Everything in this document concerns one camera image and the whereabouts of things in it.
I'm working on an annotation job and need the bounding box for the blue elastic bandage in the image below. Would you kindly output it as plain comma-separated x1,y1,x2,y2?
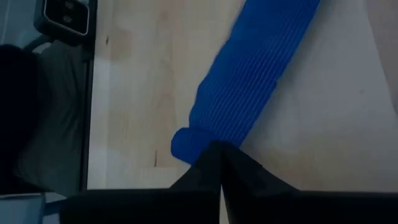
170,0,321,166

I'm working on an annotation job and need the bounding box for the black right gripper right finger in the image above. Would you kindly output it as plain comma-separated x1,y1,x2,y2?
221,141,398,224

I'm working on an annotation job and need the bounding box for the black bulky object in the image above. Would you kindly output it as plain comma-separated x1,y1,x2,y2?
0,43,53,195

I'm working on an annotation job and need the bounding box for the black table edge frame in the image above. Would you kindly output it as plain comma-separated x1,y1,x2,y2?
79,0,99,191

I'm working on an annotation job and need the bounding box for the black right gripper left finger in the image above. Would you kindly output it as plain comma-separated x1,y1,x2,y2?
58,140,223,224

